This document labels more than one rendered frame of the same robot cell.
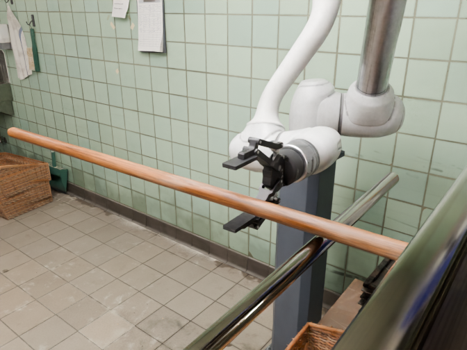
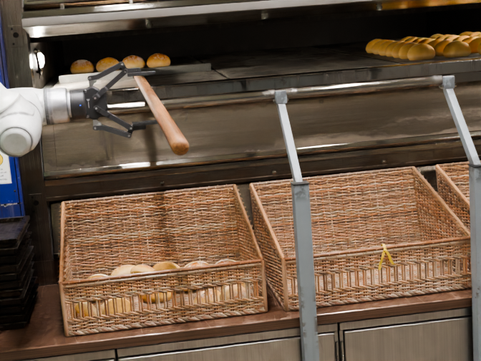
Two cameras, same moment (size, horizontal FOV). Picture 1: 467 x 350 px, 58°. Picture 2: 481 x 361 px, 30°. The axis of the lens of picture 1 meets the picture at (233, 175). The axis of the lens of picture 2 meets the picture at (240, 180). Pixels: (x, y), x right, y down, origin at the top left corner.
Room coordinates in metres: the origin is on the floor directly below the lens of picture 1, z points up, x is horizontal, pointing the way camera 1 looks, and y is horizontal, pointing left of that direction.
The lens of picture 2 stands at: (2.13, 1.77, 1.42)
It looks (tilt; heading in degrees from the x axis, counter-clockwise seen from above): 11 degrees down; 226
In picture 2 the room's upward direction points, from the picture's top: 4 degrees counter-clockwise
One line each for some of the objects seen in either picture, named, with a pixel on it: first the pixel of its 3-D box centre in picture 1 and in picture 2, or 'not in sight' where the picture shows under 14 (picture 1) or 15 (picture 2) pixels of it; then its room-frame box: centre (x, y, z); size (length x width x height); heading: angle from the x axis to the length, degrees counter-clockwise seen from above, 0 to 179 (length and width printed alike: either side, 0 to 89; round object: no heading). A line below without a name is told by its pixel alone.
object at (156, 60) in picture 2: not in sight; (158, 59); (-0.28, -1.14, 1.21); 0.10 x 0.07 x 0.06; 143
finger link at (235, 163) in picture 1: (240, 161); (141, 73); (0.72, -0.01, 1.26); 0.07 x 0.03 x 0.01; 143
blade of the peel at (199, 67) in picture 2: not in sight; (134, 69); (-0.01, -0.96, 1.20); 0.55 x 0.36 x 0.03; 144
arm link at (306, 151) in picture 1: (295, 161); (59, 105); (0.89, -0.14, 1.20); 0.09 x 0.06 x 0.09; 53
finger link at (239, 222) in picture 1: (240, 222); (145, 122); (0.72, -0.01, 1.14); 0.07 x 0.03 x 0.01; 143
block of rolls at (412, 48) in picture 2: not in sight; (447, 44); (-0.80, -0.08, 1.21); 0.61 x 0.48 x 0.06; 52
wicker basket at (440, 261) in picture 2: not in sight; (355, 232); (0.08, 0.13, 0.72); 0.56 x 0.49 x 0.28; 144
